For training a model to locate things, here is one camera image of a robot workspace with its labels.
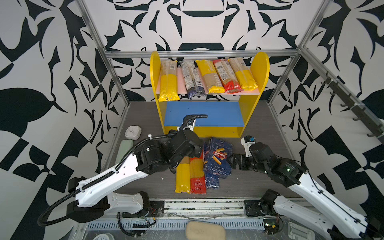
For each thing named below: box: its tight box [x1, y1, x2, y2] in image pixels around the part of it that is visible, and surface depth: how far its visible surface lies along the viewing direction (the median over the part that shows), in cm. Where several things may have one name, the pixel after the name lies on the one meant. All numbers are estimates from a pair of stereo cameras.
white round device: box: [124, 125, 142, 140], surface depth 101 cm
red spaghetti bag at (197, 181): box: [189, 150, 206, 194], surface depth 84 cm
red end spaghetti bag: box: [212, 59, 243, 94], surface depth 73 cm
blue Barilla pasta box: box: [203, 137, 233, 179], surface depth 85 cm
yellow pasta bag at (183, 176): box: [175, 156, 191, 194], surface depth 84 cm
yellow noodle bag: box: [195, 59, 225, 94], surface depth 76 cm
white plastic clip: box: [288, 222, 315, 240], surface depth 69 cm
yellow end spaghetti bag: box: [228, 57, 258, 91], surface depth 73 cm
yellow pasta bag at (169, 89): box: [158, 60, 180, 102], surface depth 71 cm
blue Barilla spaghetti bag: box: [205, 172, 220, 190], surface depth 82 cm
